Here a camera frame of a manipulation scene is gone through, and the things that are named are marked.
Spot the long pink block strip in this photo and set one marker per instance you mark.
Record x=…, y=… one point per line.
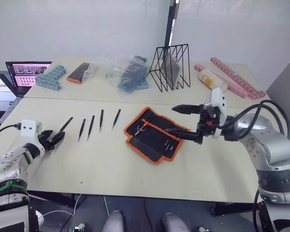
x=239, y=79

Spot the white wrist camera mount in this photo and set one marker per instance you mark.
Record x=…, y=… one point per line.
x=218, y=101
x=29, y=131

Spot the black vertical pole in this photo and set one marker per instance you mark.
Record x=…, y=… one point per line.
x=170, y=29

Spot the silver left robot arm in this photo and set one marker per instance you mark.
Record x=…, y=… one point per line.
x=10, y=166

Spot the blue black tool kit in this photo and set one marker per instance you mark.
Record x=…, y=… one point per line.
x=133, y=73

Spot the clear crumpled plastic bag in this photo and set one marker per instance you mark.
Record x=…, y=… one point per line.
x=118, y=70

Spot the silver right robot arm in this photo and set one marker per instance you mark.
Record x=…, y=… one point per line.
x=265, y=142

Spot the black tweezers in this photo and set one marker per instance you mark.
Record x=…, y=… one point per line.
x=82, y=128
x=101, y=119
x=91, y=126
x=116, y=118
x=66, y=124

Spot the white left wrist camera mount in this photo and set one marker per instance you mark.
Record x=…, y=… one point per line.
x=29, y=131

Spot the black orange-trimmed tool roll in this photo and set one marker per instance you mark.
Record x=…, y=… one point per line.
x=152, y=145

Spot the black orange pouch in bag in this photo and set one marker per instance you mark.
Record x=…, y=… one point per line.
x=78, y=72

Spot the grey rounded robot foot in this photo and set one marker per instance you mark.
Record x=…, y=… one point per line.
x=113, y=221
x=175, y=222

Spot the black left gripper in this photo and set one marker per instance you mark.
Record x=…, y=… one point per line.
x=45, y=142

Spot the open black laptop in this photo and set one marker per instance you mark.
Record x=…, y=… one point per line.
x=26, y=75

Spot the teal plastic block tray stack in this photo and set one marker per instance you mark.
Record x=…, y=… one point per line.
x=50, y=77

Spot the small teal plastic block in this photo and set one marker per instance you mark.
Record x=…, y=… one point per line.
x=143, y=84

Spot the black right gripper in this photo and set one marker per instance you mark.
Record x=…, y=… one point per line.
x=206, y=125

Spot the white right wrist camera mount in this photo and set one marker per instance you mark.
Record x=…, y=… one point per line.
x=218, y=101

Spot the small metal screwdriver bits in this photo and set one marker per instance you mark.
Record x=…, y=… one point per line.
x=170, y=145

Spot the dark grey flat board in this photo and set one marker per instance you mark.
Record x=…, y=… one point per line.
x=171, y=70

